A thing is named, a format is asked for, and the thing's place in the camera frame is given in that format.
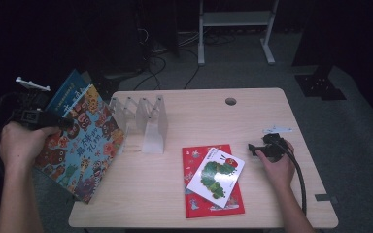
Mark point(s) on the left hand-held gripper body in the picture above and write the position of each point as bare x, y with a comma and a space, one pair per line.
35, 118

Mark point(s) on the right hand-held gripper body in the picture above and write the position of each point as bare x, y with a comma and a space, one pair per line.
275, 149

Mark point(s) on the dark blue monster picture book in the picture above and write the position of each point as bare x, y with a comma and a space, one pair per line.
66, 92

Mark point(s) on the light blue animals picture book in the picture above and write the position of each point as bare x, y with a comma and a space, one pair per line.
84, 155

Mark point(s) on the white caterpillar picture book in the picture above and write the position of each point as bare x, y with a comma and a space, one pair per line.
217, 176

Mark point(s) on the white expandable book rack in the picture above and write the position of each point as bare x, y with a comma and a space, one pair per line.
153, 136

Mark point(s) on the person's right hand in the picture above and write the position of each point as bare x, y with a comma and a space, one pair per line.
281, 174

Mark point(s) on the person's left hand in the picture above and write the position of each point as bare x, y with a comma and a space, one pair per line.
17, 149

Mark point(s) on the black stand base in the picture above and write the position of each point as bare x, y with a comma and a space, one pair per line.
107, 87
320, 87

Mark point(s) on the black table edge clip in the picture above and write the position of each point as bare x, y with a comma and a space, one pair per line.
325, 197

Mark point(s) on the red picture book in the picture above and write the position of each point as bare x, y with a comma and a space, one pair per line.
194, 204

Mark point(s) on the white metal stand frame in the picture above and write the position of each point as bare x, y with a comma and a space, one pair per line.
236, 18

